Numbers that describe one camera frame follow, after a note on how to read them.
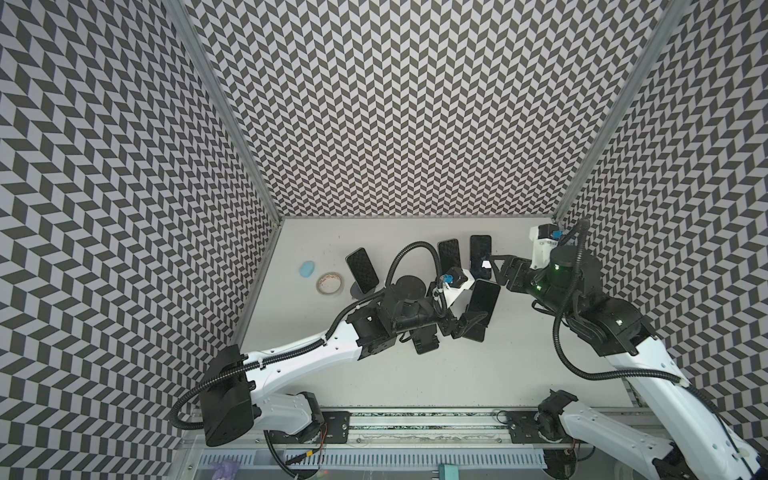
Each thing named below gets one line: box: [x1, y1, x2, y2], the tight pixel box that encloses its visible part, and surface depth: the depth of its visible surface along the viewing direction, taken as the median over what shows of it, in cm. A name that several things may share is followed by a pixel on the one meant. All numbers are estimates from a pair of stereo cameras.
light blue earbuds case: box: [299, 260, 315, 278], surface depth 103 cm
